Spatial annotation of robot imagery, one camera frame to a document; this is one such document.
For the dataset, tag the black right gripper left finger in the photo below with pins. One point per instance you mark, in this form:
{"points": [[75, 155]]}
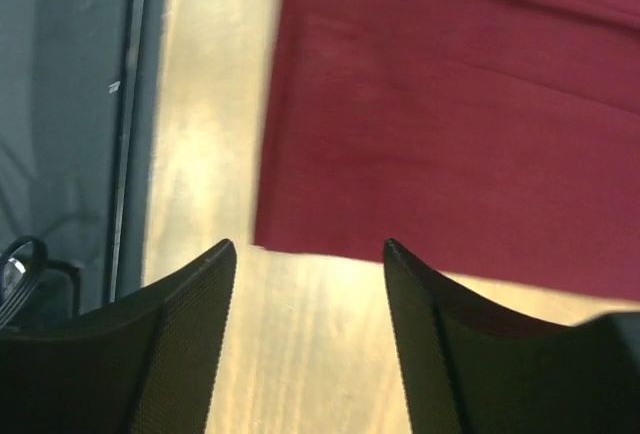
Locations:
{"points": [[145, 363]]}

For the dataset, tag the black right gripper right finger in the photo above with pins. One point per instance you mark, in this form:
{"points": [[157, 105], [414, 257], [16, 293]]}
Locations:
{"points": [[470, 365]]}

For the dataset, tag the maroon t shirt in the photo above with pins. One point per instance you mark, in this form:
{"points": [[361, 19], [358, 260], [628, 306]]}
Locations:
{"points": [[494, 138]]}

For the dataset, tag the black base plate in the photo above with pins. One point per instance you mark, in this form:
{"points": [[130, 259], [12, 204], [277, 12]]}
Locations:
{"points": [[78, 90]]}

